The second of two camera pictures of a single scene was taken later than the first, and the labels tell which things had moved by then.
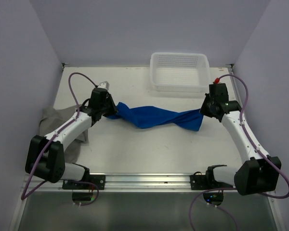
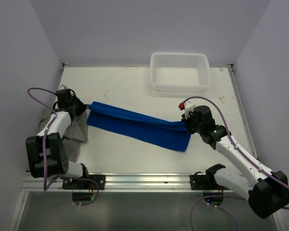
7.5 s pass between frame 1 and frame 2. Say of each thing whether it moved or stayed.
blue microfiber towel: moved
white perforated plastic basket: stayed
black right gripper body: moved
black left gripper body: moved
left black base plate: stayed
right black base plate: stayed
